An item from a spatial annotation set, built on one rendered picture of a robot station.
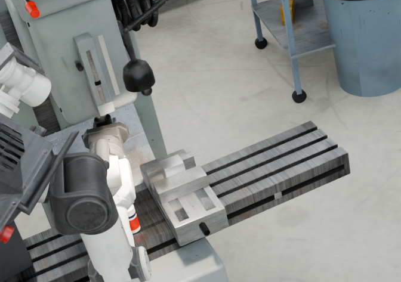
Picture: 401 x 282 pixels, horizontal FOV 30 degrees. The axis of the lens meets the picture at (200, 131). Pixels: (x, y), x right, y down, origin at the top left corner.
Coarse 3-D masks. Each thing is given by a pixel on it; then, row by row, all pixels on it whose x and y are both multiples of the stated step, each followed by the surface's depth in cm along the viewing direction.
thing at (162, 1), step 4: (160, 0) 177; (164, 0) 178; (156, 4) 176; (160, 4) 177; (152, 8) 175; (156, 8) 176; (144, 12) 173; (148, 12) 173; (152, 12) 174; (140, 16) 172; (144, 16) 172; (148, 16) 174; (136, 20) 171; (140, 20) 171; (132, 24) 169; (136, 24) 170; (128, 28) 169; (132, 28) 169
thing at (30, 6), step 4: (24, 0) 162; (28, 0) 161; (28, 4) 157; (32, 4) 157; (28, 8) 156; (32, 8) 155; (36, 8) 155; (28, 12) 157; (32, 12) 155; (36, 12) 155; (32, 16) 155; (36, 16) 155
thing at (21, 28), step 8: (8, 0) 196; (8, 8) 203; (16, 16) 192; (16, 24) 198; (24, 24) 193; (24, 32) 194; (24, 40) 196; (24, 48) 204; (32, 48) 197; (32, 56) 198; (40, 64) 199
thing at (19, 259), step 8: (16, 232) 205; (8, 240) 205; (16, 240) 206; (0, 248) 205; (8, 248) 206; (16, 248) 207; (24, 248) 209; (0, 256) 206; (8, 256) 207; (16, 256) 208; (24, 256) 210; (0, 264) 206; (8, 264) 208; (16, 264) 209; (24, 264) 211; (32, 264) 212; (0, 272) 208; (8, 272) 209; (16, 272) 210; (0, 280) 208
